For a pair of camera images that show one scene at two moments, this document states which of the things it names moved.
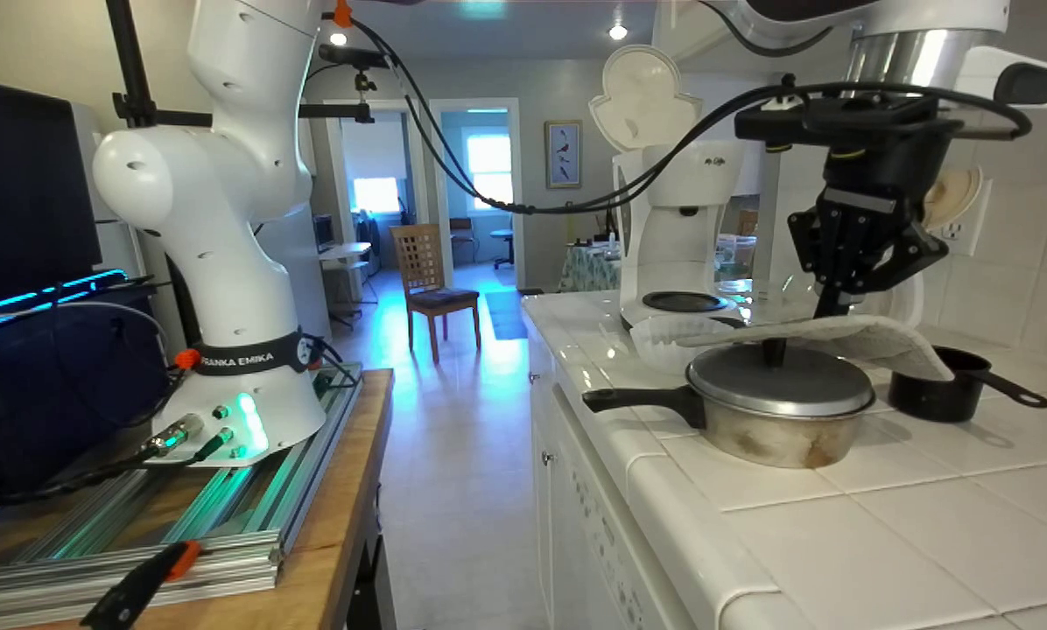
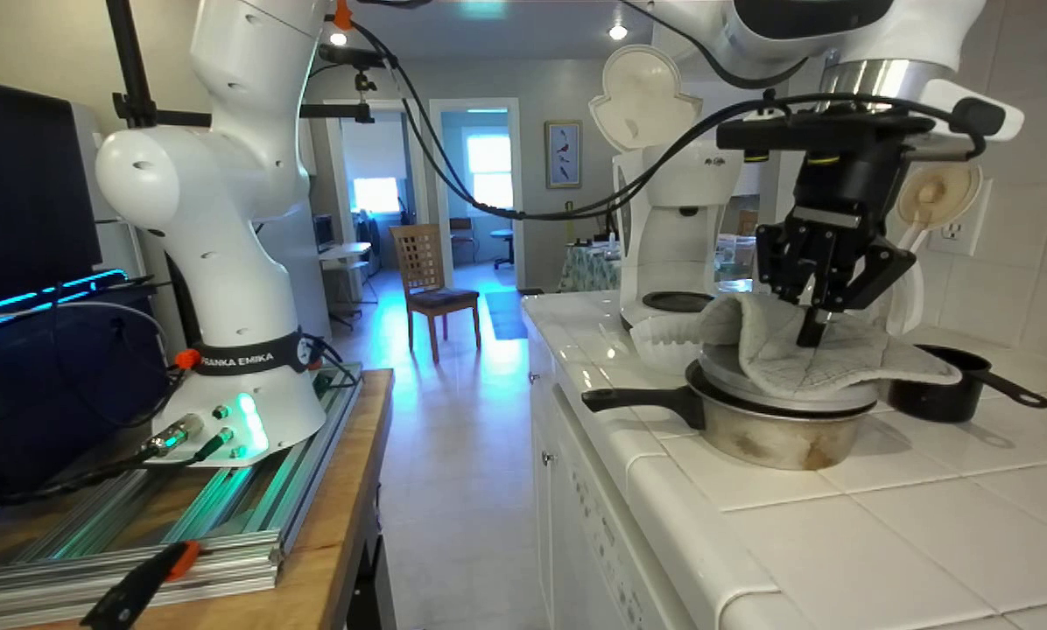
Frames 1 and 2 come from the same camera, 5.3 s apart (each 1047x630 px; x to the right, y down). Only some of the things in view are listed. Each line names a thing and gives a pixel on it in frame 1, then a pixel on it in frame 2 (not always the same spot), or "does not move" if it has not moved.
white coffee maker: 666,228 does not move
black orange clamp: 130,597 does not move
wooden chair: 422,273 does not move
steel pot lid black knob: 775,353 to 723,371
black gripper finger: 830,303 to 809,332
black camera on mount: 360,61 does not move
